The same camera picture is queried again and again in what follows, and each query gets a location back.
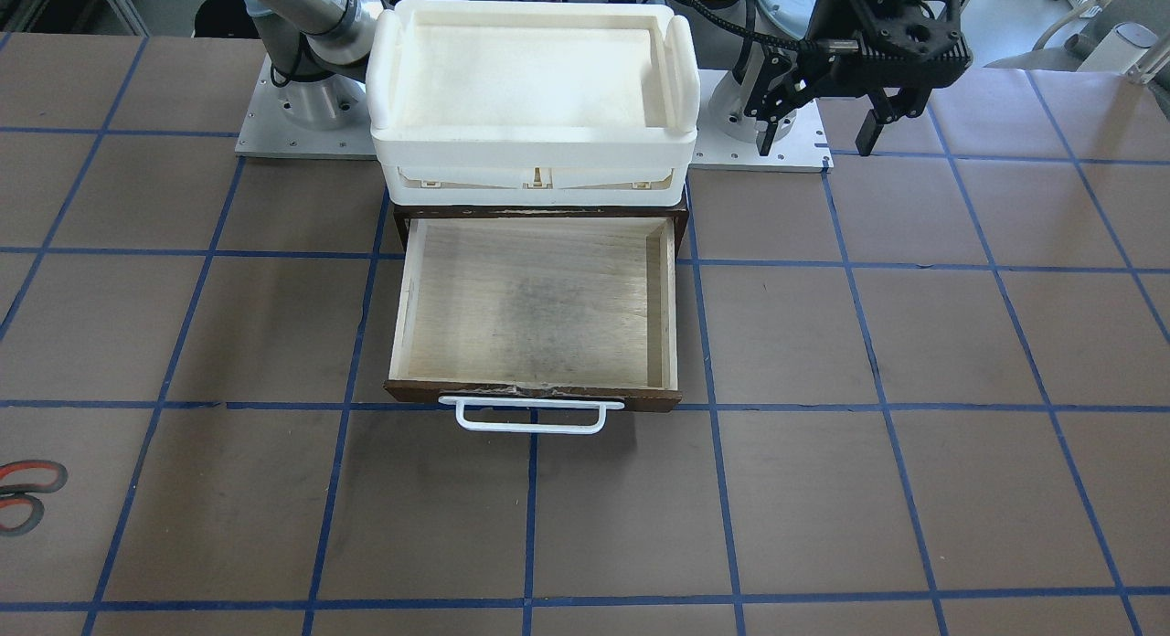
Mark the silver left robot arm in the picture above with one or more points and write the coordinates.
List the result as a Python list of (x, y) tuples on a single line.
[(744, 20)]

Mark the grey orange scissors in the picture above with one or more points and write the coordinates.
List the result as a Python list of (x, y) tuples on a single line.
[(25, 493)]

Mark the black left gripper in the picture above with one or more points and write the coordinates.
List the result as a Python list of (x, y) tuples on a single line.
[(816, 70)]

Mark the white plastic tray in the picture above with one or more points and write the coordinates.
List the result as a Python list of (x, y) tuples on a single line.
[(529, 104)]

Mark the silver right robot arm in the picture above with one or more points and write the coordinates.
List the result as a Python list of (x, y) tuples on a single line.
[(318, 52)]

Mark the wooden drawer with white handle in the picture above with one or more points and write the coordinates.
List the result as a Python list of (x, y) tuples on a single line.
[(538, 313)]

